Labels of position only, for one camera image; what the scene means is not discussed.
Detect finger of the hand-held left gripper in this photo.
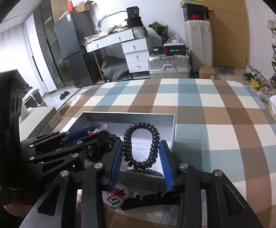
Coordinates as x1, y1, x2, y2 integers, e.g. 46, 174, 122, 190
27, 130, 111, 174
20, 125, 100, 153

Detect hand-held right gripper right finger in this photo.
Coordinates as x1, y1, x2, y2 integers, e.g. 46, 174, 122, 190
158, 141, 253, 228

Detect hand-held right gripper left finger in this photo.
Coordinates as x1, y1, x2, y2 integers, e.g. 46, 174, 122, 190
37, 140, 124, 228

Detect red white hair accessory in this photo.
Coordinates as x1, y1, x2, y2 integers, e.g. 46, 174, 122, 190
87, 124, 108, 136

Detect black coil hair tie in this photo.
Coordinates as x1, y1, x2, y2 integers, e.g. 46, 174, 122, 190
123, 121, 165, 178

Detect grey cardboard box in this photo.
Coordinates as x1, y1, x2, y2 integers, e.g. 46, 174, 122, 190
70, 111, 176, 190

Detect red printed white round badge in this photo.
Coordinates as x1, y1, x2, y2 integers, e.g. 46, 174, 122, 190
103, 182, 129, 207

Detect black wavy hair clip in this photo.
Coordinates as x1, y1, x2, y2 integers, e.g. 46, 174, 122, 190
120, 191, 185, 211

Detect checked bed sheet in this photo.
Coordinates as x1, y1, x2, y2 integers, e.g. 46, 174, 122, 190
19, 78, 276, 228

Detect dark grey cloth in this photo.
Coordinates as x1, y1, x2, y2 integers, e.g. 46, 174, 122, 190
100, 55, 132, 81

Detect dark grey refrigerator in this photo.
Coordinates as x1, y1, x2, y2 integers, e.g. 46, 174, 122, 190
53, 10, 98, 89

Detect white desk with drawers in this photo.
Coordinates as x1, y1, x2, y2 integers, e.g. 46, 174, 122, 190
84, 28, 153, 77

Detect silver suitcase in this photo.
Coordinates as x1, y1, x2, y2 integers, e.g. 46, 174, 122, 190
148, 53, 192, 80

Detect brown cardboard box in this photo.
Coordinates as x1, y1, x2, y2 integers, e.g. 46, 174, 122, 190
199, 66, 217, 80

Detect black red flat box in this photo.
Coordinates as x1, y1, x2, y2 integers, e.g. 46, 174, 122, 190
163, 43, 187, 56

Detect white ribbed bin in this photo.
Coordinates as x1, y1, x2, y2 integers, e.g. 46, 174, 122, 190
133, 27, 148, 40

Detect arched mirror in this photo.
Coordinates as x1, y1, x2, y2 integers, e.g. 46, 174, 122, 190
97, 10, 129, 29

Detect shoes on floor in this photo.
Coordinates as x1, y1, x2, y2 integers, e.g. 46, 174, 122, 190
242, 66, 265, 89

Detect white suitcase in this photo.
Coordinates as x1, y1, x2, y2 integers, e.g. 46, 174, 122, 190
184, 19, 214, 73

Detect open cardboard boxes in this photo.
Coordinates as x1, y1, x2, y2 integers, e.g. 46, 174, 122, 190
74, 0, 96, 12

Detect black bag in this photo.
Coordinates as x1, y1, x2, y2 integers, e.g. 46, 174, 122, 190
126, 6, 145, 29

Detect black wrapped bouquet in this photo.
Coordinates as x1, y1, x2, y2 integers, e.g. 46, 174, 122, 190
148, 21, 170, 44

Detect wooden door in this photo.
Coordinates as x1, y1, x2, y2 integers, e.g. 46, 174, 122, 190
192, 0, 251, 70

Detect black red shoe box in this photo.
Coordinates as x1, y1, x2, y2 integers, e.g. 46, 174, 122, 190
182, 3, 206, 22

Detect yellow shoe box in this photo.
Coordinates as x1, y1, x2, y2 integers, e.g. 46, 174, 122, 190
179, 0, 204, 6

